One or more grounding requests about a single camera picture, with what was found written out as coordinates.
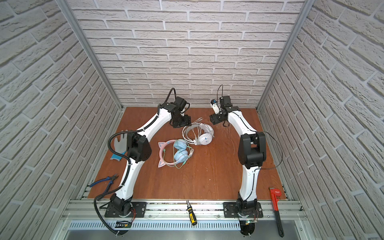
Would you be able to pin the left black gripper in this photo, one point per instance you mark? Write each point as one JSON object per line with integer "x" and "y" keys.
{"x": 188, "y": 121}

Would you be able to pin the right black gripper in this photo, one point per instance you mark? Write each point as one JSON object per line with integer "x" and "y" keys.
{"x": 215, "y": 118}

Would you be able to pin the white headphones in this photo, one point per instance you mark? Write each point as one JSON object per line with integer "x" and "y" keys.
{"x": 198, "y": 134}

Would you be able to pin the pink blue cat-ear headphones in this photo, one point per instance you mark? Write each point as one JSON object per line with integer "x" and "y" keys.
{"x": 182, "y": 152}

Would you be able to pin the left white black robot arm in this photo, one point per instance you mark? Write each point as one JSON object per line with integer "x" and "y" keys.
{"x": 138, "y": 149}

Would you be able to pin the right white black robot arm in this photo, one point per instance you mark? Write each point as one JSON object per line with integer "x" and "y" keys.
{"x": 252, "y": 150}

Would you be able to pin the red pipe wrench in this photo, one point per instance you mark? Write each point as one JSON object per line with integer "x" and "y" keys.
{"x": 275, "y": 197}

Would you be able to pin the yellow black screwdriver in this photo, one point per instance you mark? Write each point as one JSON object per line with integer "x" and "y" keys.
{"x": 191, "y": 213}

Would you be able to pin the small black electronics board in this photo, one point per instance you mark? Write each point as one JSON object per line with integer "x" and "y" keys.
{"x": 123, "y": 224}

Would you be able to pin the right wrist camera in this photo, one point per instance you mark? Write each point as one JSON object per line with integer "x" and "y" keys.
{"x": 215, "y": 106}

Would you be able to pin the blue handled pliers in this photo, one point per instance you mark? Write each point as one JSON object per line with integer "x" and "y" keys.
{"x": 110, "y": 181}

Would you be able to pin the aluminium frame rail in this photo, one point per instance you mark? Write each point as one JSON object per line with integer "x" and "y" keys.
{"x": 177, "y": 210}

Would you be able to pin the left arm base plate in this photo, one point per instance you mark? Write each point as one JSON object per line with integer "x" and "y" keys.
{"x": 127, "y": 211}

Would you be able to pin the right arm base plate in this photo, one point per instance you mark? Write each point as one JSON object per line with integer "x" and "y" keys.
{"x": 237, "y": 210}

